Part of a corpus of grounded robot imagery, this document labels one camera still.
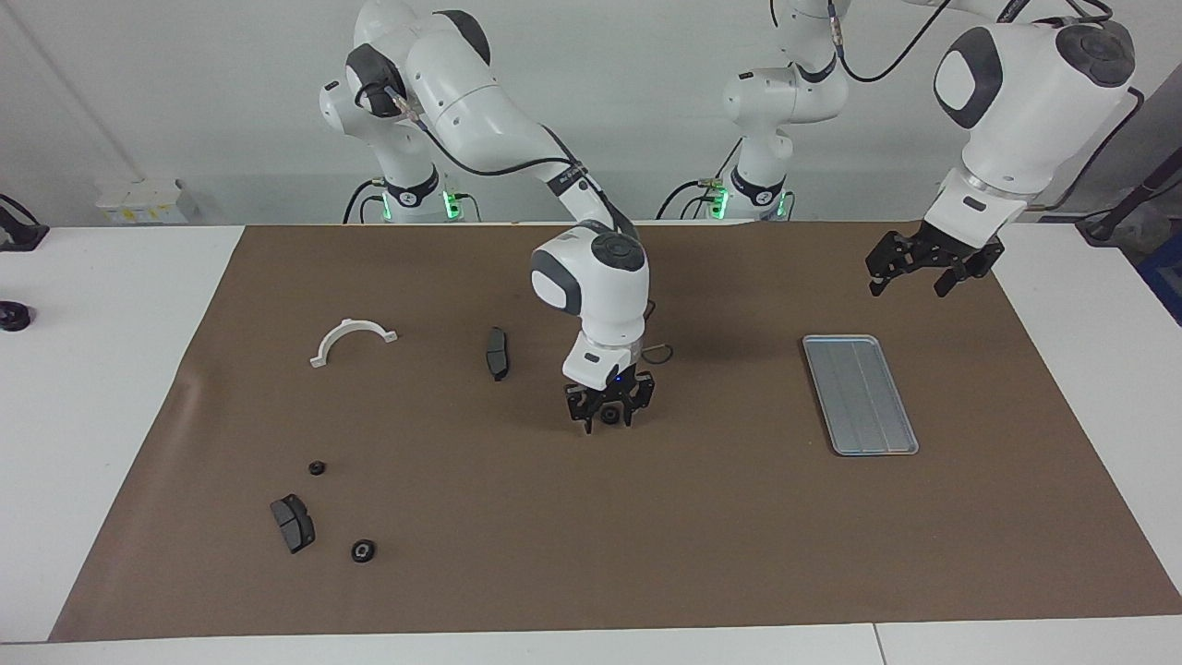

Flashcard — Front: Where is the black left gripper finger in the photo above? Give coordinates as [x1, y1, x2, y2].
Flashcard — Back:
[933, 248, 1007, 299]
[865, 231, 915, 299]

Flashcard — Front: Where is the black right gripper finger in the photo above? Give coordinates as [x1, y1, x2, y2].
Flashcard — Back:
[565, 386, 598, 436]
[623, 373, 657, 429]

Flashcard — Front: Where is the silver metal tray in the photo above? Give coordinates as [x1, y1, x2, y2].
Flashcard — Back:
[802, 334, 921, 456]

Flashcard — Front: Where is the brown paper mat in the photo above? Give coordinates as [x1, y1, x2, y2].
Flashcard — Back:
[48, 220, 1182, 643]

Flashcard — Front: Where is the black stand pole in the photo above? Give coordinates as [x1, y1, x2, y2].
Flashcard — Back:
[1076, 148, 1182, 246]

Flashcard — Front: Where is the blue box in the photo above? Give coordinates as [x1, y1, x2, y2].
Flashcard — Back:
[1138, 236, 1182, 324]

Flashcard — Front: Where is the black table clamp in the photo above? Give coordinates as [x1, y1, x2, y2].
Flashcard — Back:
[0, 194, 50, 252]

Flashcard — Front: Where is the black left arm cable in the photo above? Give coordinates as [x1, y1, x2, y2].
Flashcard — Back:
[826, 0, 1146, 212]

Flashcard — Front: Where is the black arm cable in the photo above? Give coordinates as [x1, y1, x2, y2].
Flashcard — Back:
[383, 83, 675, 363]
[826, 0, 1146, 212]

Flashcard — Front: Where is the black base cable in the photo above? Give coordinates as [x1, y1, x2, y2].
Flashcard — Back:
[656, 178, 721, 221]
[342, 178, 387, 224]

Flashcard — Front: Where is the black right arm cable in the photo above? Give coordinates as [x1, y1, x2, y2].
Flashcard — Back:
[383, 83, 675, 363]

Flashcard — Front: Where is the white curved plastic bracket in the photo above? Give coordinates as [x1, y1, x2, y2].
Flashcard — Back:
[309, 318, 399, 369]

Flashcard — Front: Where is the white wall socket box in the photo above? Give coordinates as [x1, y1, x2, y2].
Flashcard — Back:
[95, 178, 199, 225]

